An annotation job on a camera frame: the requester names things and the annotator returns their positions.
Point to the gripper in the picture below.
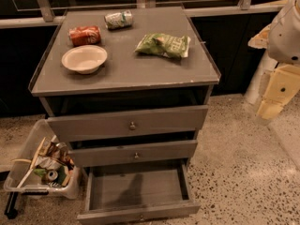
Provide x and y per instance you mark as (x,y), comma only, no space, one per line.
(285,35)

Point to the grey bottom drawer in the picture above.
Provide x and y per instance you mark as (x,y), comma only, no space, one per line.
(137,192)

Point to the grey drawer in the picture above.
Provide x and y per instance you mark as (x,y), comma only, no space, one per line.
(108,125)
(126,154)
(137,192)

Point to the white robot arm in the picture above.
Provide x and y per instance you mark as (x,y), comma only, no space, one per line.
(281,39)

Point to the grey middle drawer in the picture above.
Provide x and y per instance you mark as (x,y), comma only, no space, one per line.
(126,154)

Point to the grey wooden drawer cabinet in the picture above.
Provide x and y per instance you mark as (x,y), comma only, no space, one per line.
(128,80)

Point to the grey top drawer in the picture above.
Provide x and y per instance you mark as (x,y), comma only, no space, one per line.
(108,125)

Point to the white diagonal pole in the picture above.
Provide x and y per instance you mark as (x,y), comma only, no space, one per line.
(260,79)

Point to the green chip bag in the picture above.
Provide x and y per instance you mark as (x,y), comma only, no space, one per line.
(164,45)

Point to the white green soda can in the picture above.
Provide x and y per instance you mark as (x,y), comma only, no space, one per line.
(118,20)

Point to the red soda can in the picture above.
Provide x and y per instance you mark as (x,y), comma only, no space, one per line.
(84,35)

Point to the white paper bowl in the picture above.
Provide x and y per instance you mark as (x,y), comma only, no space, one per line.
(84,59)

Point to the wooden stick in bin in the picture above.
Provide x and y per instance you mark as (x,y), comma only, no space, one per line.
(33,162)

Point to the clear plastic trash bin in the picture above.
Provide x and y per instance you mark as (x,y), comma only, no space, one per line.
(21,179)

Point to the black object on floor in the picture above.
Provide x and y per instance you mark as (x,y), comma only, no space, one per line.
(10,211)

